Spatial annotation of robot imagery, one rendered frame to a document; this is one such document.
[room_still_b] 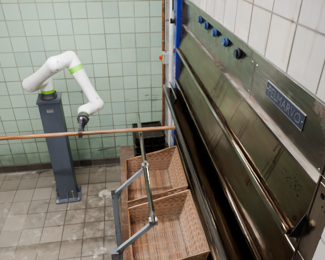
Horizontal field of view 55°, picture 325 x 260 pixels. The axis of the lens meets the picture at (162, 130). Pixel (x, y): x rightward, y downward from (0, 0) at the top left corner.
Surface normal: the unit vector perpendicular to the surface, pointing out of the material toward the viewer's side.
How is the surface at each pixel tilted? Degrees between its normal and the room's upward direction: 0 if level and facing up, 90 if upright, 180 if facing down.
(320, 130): 90
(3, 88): 90
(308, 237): 90
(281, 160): 70
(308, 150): 90
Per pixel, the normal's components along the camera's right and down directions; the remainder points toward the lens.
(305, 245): -0.99, 0.07
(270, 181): -0.93, -0.22
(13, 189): 0.00, -0.86
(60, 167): 0.21, 0.51
